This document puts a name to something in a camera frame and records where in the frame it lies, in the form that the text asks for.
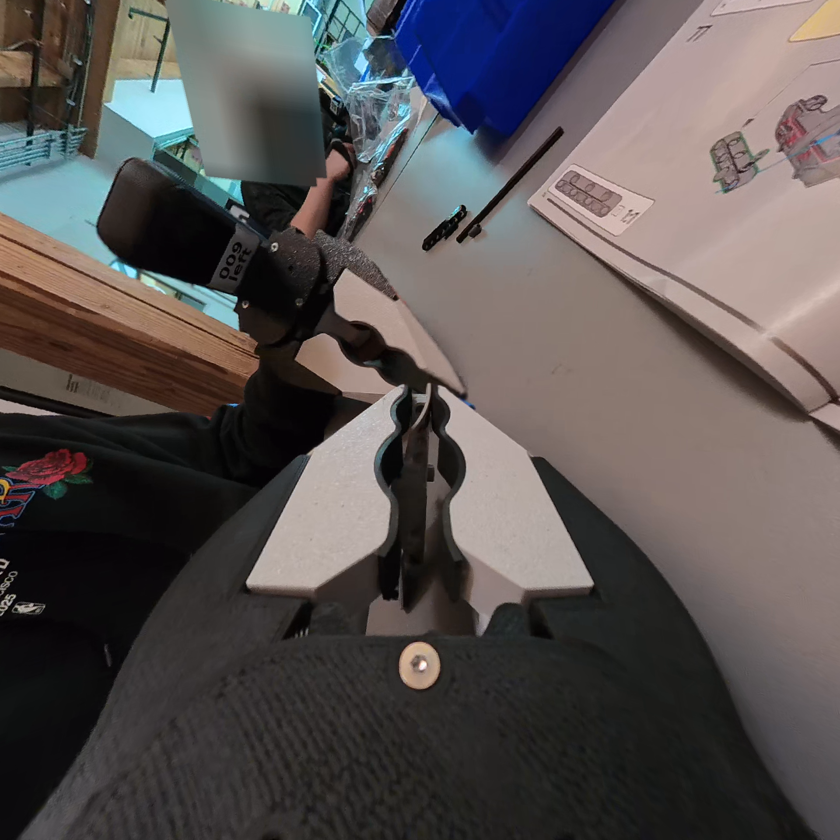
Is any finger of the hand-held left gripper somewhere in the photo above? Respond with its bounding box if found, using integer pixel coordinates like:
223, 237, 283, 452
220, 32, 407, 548
294, 328, 403, 397
320, 268, 469, 399

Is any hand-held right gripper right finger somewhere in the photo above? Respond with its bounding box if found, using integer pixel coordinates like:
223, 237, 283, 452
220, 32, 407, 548
434, 386, 596, 636

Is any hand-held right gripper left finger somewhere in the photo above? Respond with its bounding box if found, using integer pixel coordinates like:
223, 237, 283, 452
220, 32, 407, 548
245, 385, 408, 601

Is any grey toy brick assembly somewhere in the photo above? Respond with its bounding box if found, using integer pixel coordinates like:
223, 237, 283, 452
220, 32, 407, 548
395, 382, 439, 613

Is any person's left forearm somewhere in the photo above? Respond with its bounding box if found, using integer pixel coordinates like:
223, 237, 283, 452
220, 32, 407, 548
210, 341, 342, 487

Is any grey desk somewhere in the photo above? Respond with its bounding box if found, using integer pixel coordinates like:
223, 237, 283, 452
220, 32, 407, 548
328, 98, 840, 840

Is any short black toy beam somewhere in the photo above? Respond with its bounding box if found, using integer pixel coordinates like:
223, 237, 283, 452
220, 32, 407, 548
422, 205, 468, 252

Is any long black toy axle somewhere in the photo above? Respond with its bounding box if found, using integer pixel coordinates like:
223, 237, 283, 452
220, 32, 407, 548
456, 126, 565, 244

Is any wooden beam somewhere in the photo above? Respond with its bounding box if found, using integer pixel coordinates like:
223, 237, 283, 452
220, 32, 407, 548
0, 213, 260, 417

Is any white carton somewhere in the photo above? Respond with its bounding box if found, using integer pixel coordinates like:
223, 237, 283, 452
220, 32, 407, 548
0, 348, 178, 417

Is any clear plastic parts bag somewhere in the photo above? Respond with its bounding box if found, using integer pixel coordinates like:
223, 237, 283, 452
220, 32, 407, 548
322, 36, 421, 165

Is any white cabinet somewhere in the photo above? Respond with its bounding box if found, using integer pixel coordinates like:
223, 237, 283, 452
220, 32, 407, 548
97, 79, 204, 178

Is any black rose print hoodie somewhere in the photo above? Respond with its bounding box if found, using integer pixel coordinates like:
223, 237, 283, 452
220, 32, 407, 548
0, 410, 309, 840

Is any blue plastic bin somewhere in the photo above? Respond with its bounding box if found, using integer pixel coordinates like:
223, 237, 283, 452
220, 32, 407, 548
394, 0, 618, 137

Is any open instruction booklet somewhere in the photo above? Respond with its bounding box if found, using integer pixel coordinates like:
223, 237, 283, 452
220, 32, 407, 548
527, 0, 840, 454

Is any black cable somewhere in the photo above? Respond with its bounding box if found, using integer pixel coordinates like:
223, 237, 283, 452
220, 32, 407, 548
0, 386, 99, 421

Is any metal wire rack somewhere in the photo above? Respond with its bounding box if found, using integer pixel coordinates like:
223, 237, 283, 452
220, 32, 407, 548
0, 128, 89, 173

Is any wooden shelf frame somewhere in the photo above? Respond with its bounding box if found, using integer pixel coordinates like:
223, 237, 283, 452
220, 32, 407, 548
0, 0, 122, 158

